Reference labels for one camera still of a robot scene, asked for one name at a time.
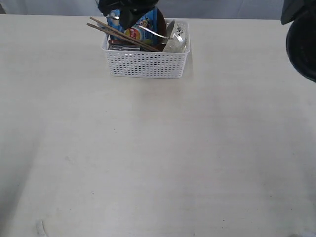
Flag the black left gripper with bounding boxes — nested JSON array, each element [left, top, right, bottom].
[[97, 0, 158, 29]]

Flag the white perforated plastic basket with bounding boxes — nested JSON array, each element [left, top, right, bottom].
[[101, 19, 191, 79]]

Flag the silver table knife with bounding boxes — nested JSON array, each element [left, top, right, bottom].
[[108, 13, 176, 40]]

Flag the brown round plate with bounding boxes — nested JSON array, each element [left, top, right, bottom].
[[155, 9, 166, 51]]

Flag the blue chips bag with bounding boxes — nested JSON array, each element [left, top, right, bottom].
[[107, 8, 157, 46]]

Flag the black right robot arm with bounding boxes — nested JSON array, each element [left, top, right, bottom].
[[280, 0, 316, 82]]

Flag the clear glass bowl with flowers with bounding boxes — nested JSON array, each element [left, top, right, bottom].
[[163, 20, 187, 53]]

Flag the metal cup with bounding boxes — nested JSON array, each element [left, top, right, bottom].
[[108, 44, 141, 51]]

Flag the brown wooden spoon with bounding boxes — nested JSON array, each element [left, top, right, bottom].
[[108, 39, 134, 45]]

